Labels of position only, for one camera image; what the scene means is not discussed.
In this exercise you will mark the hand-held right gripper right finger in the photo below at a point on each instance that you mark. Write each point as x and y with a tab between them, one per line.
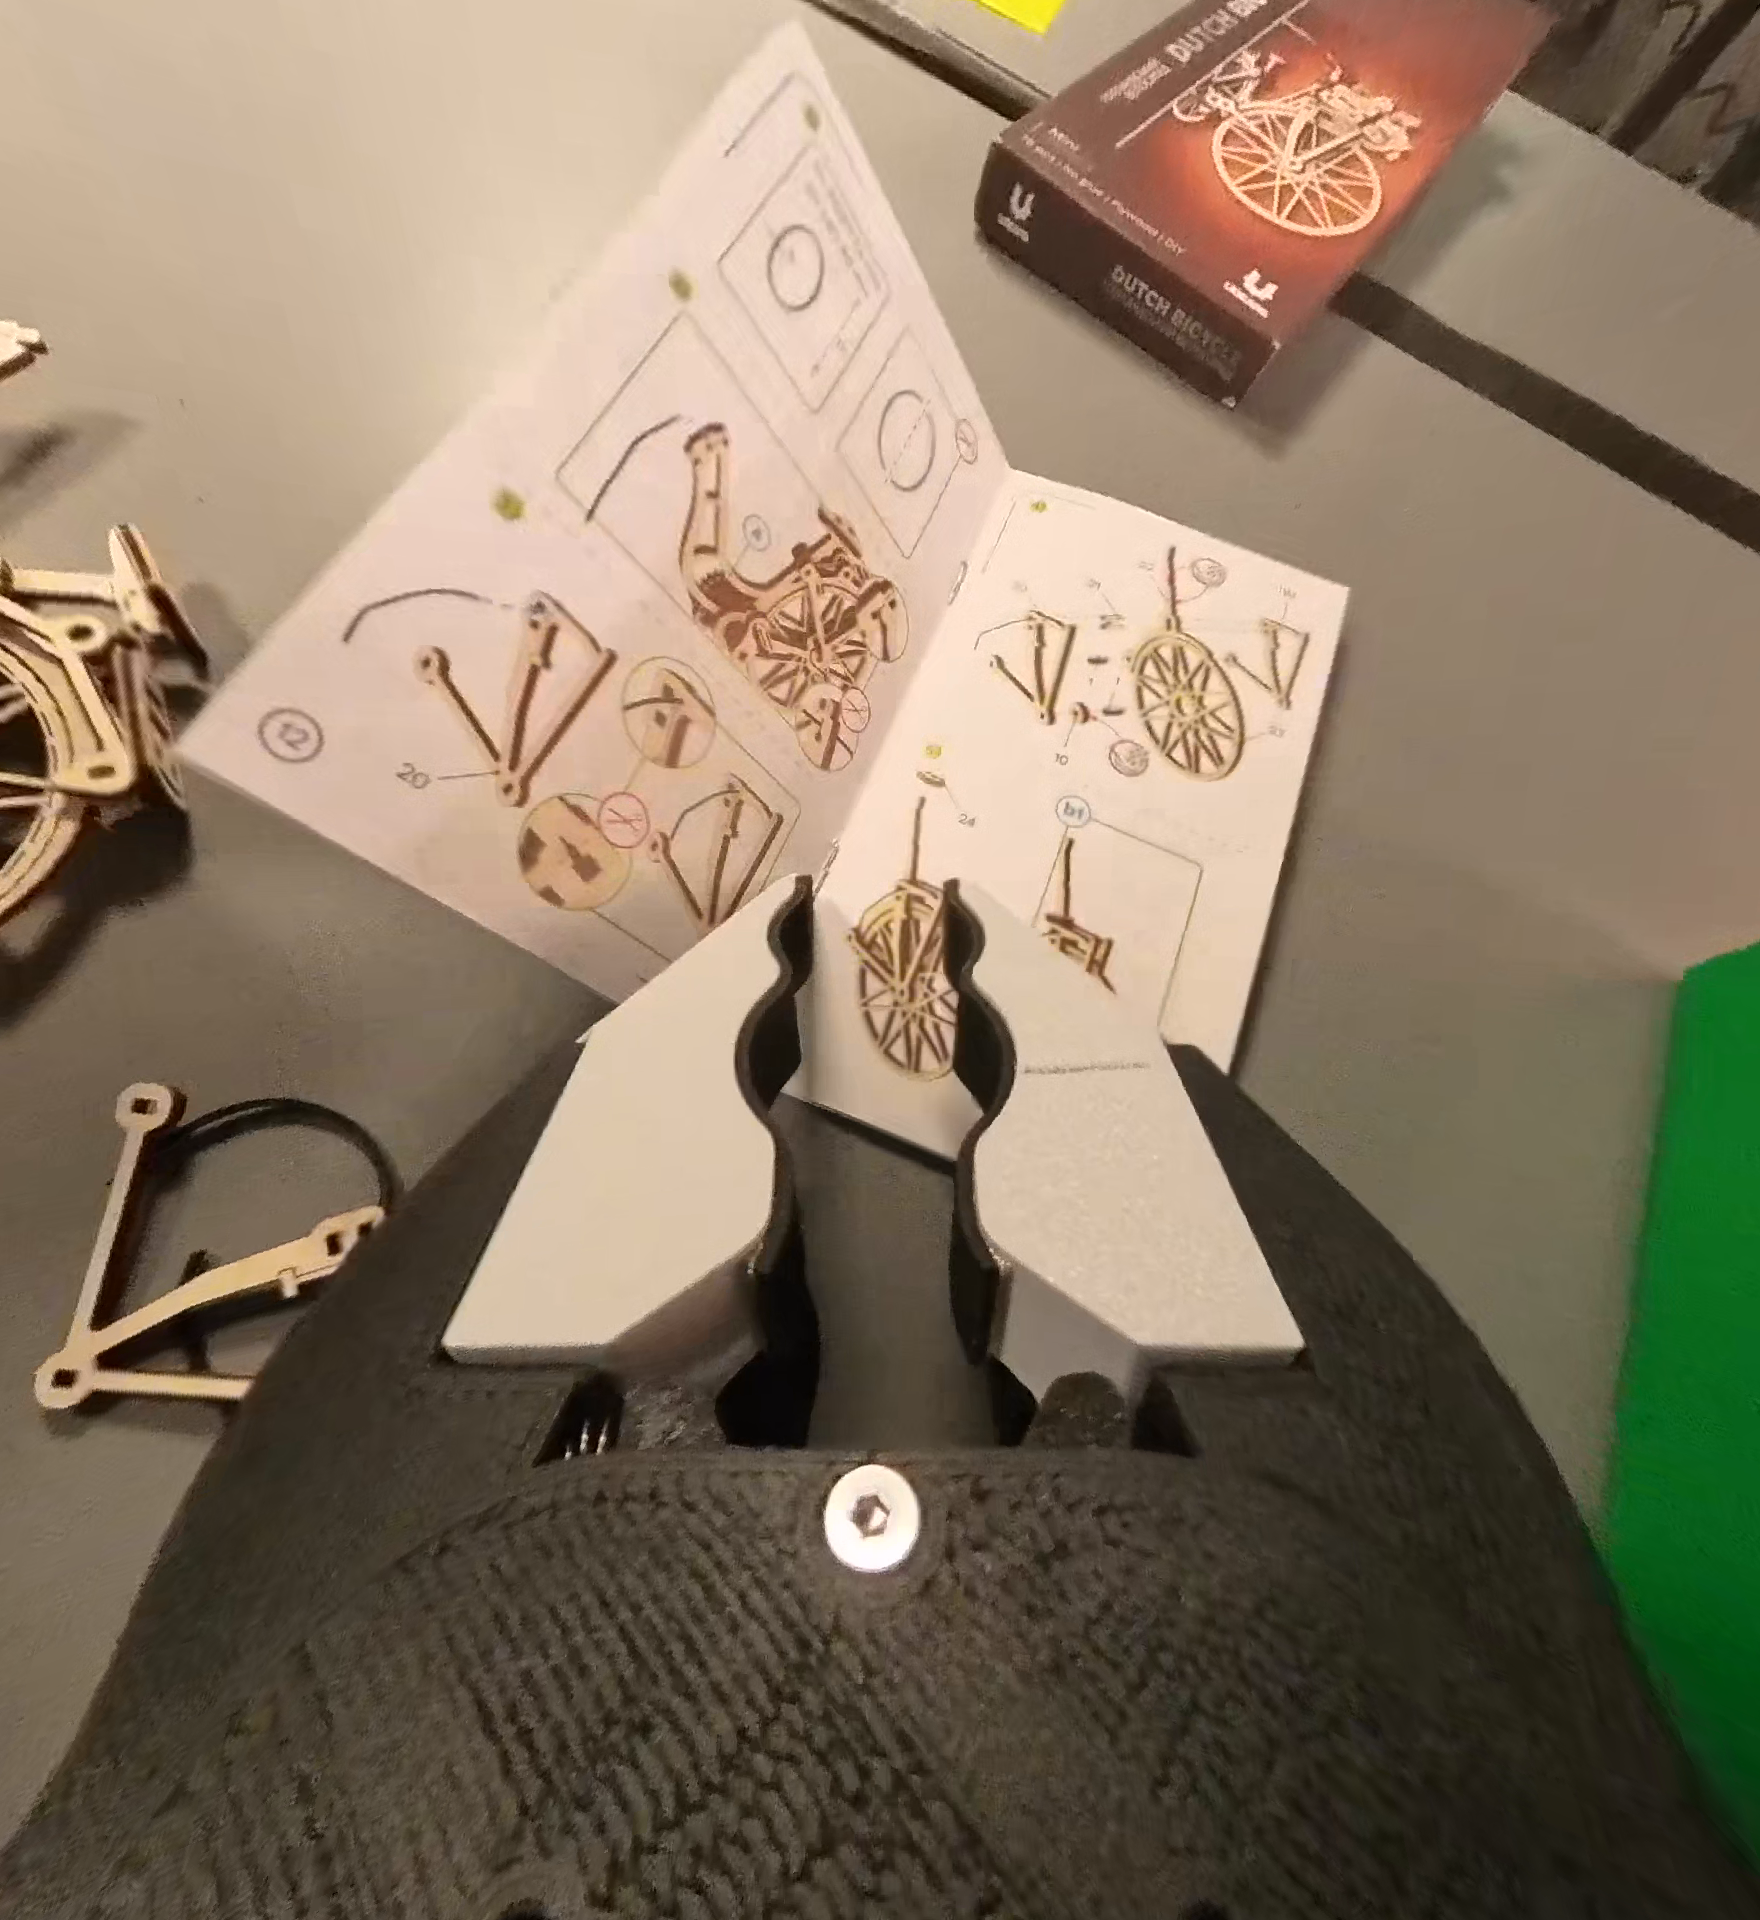
1135	1215

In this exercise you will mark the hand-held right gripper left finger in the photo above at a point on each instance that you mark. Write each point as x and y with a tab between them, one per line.
625	1201

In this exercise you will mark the wooden fork frame part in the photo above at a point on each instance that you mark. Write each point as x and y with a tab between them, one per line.
103	1260

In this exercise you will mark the wooden bicycle wheel assembly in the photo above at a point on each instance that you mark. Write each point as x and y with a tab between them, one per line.
71	720

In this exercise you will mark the black elastic band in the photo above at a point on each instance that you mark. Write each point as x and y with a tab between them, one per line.
303	1111

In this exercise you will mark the green board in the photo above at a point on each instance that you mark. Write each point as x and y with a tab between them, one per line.
1750	1351

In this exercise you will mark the white instruction booklet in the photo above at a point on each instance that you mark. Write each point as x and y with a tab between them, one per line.
594	451

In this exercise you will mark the yellow sticky note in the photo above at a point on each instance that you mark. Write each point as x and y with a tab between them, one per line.
1009	12

